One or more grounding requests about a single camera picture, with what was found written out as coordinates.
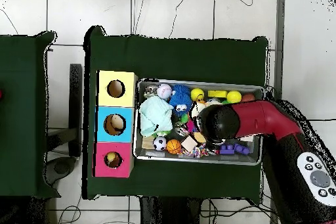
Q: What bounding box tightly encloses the mint green cloth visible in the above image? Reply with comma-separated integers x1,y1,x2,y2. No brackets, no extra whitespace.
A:
138,95,174,137

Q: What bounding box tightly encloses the shallow metal mesh bin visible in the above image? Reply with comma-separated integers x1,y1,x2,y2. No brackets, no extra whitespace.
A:
133,78,265,166

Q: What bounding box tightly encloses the wooden box with three holes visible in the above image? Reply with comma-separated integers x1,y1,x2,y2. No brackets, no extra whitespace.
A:
93,70,139,179

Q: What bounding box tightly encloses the blue fuzzy ball with eyes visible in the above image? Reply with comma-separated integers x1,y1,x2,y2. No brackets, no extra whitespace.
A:
169,93,193,116

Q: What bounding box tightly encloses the white baseball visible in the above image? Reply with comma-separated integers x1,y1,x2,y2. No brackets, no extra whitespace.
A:
156,83,173,100

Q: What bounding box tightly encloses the small soccer ball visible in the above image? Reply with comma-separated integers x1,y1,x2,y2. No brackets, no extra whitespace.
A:
152,136,167,151

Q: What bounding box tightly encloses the yellow smiley ball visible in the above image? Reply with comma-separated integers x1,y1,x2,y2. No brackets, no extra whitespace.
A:
190,87,205,102

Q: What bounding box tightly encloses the small orange basketball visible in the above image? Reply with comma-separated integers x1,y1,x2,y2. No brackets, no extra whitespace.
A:
166,139,182,154

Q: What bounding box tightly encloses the yellow foam block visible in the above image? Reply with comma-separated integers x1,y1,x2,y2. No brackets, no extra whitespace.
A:
207,90,228,99

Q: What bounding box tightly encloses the dark green tablecloth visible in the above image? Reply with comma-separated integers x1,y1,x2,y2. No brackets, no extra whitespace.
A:
0,31,60,199
83,25,269,200

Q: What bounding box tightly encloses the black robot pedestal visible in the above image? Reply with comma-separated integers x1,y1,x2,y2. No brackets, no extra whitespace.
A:
138,196,203,224

